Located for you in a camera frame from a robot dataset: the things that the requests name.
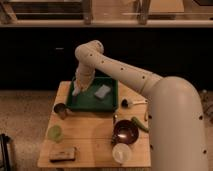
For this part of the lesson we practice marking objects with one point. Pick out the green plastic cup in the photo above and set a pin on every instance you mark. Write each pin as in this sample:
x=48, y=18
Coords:
x=55, y=133

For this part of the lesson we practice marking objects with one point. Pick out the green cucumber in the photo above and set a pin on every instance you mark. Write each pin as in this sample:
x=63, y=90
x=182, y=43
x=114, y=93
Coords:
x=137, y=122

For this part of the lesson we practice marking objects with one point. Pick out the green plastic tray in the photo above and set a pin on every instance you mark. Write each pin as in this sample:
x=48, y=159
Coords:
x=88, y=102

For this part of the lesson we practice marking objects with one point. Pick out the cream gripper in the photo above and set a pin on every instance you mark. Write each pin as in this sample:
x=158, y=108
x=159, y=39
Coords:
x=83, y=84

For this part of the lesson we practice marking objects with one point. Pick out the grey-blue sponge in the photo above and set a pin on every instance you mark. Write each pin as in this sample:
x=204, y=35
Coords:
x=102, y=92

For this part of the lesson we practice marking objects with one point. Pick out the dark metal cup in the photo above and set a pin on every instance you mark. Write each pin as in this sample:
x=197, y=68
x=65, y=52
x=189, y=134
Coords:
x=61, y=110

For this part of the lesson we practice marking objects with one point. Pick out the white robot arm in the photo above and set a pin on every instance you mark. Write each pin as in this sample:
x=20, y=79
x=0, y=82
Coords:
x=176, y=124

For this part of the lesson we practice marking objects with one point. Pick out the grey towel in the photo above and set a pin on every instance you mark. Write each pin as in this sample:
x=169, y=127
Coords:
x=76, y=91

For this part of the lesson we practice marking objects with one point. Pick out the black stand at left edge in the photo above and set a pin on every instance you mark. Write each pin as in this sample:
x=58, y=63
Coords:
x=4, y=161

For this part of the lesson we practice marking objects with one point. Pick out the brown scrub block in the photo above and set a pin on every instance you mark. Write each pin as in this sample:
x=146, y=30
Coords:
x=62, y=154

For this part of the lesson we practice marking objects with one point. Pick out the white small bowl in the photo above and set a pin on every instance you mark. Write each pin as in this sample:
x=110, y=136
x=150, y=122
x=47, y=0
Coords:
x=121, y=153

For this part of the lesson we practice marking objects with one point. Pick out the dark purple bowl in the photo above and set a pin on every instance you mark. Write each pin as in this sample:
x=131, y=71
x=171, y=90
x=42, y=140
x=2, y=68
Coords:
x=125, y=132

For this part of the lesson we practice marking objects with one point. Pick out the wooden shelf rack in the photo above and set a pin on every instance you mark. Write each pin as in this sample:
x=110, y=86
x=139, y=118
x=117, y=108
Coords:
x=106, y=13

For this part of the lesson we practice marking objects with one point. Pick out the black-headed dish brush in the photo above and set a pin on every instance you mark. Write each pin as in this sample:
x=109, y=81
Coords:
x=127, y=103

